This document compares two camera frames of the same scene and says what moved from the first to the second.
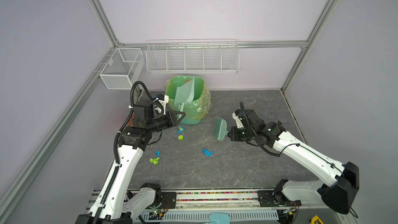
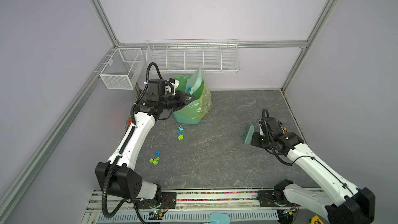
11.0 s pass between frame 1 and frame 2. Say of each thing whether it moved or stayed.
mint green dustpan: moved
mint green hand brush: moved
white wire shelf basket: stayed
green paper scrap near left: stayed
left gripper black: moved
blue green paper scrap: stayed
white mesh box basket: stayed
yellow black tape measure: stayed
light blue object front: stayed
